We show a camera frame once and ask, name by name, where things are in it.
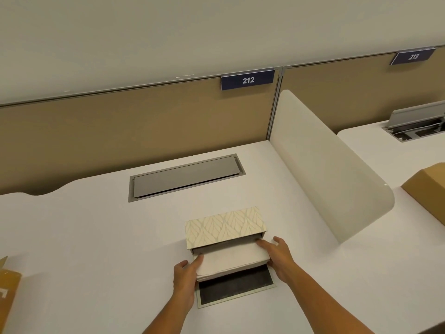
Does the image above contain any person's right hand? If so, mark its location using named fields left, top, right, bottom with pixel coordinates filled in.
left=256, top=236, right=298, bottom=284

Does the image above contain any person's left hand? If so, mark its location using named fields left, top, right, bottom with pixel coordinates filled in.
left=172, top=254, right=204, bottom=312

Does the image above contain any stack of white tissues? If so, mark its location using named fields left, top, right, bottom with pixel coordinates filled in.
left=193, top=236, right=272, bottom=283

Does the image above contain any cream leaf-patterned tissue box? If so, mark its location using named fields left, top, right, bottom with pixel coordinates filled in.
left=184, top=206, right=277, bottom=309

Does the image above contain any orange-brown cardboard box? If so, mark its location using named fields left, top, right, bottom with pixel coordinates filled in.
left=0, top=255, right=23, bottom=332

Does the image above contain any person's left forearm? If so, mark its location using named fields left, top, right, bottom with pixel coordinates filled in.
left=142, top=296, right=195, bottom=334

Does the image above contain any person's right forearm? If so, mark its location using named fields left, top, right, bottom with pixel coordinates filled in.
left=285, top=264, right=375, bottom=334

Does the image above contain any large tan cardboard carton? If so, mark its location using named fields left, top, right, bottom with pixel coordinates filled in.
left=400, top=162, right=445, bottom=227

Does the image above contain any white curved desk divider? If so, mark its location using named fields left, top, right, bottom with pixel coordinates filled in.
left=269, top=89, right=396, bottom=245

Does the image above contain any beige desk partition panel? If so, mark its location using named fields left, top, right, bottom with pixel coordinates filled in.
left=280, top=45, right=445, bottom=135
left=0, top=67, right=283, bottom=196

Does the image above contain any dark blue number plate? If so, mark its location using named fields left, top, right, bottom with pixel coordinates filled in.
left=220, top=68, right=276, bottom=91
left=389, top=47, right=437, bottom=66

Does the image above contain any closed grey cable tray lid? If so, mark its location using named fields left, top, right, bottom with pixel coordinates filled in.
left=127, top=153, right=247, bottom=203

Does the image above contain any open grey cable tray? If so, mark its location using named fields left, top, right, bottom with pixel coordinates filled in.
left=381, top=100, right=445, bottom=143

